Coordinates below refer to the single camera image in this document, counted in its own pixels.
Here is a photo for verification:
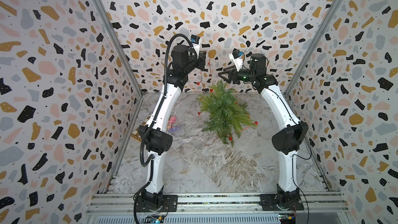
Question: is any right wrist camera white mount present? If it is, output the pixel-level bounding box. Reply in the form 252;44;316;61
229;49;244;72

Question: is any pink toy figure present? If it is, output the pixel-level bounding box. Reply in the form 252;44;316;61
167;116;177;129

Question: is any small green christmas tree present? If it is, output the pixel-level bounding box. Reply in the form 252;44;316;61
197;82;258;146

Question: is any metal corner post left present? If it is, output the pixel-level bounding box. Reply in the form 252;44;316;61
92;0;143;98

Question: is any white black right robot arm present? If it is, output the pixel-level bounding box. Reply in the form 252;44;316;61
218;50;308;210

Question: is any purple toy figure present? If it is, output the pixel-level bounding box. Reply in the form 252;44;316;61
167;125;180;133

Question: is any metal base rail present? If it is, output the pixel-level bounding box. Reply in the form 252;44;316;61
85;191;355;224

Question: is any metal corner post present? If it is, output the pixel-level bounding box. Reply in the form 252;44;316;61
284;0;343;97
92;0;143;98

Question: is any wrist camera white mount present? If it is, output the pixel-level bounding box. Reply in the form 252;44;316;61
229;49;244;72
190;35;201;56

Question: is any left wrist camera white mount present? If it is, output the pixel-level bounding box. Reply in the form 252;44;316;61
190;35;201;56

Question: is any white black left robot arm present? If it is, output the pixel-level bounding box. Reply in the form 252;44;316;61
135;44;206;209

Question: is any checkered wooden board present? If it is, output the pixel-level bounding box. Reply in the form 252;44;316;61
130;117;152;142

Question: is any metal corner post right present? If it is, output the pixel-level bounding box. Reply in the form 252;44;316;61
284;0;343;97

